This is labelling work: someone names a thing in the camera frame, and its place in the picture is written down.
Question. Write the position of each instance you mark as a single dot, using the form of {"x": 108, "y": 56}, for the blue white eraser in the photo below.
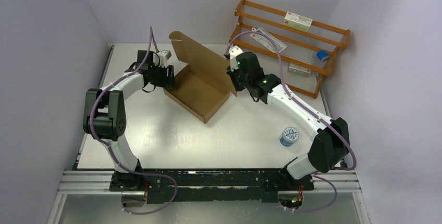
{"x": 323, "y": 56}

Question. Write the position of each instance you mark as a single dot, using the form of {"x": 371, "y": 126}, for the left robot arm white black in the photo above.
{"x": 105, "y": 114}

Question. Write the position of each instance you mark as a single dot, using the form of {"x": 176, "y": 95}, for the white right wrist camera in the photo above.
{"x": 233, "y": 52}

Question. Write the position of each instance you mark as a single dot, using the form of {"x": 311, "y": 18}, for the green white small box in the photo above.
{"x": 297, "y": 21}

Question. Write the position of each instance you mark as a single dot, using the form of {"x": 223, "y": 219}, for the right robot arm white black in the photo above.
{"x": 329, "y": 137}

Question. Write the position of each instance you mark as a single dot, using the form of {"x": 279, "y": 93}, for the small white box lower shelf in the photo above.
{"x": 299, "y": 70}

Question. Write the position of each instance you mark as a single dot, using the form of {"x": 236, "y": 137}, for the brown cardboard box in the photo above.
{"x": 202, "y": 85}

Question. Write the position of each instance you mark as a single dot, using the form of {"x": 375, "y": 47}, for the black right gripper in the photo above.
{"x": 232, "y": 75}

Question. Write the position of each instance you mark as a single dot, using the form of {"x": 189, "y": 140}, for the clear plastic packaged item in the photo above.
{"x": 267, "y": 40}

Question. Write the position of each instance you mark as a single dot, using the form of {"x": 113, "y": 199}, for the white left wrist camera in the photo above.
{"x": 163, "y": 57}

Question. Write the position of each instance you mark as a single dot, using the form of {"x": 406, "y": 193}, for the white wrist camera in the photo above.
{"x": 163, "y": 57}
{"x": 233, "y": 52}

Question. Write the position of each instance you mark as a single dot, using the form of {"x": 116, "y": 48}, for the orange wooden shelf rack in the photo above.
{"x": 306, "y": 57}

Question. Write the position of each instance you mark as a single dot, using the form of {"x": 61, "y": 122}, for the aluminium frame rails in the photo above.
{"x": 96, "y": 182}

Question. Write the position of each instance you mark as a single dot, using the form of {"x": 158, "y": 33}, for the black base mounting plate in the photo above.
{"x": 162, "y": 185}

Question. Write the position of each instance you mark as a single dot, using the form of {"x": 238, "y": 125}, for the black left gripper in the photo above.
{"x": 167, "y": 82}

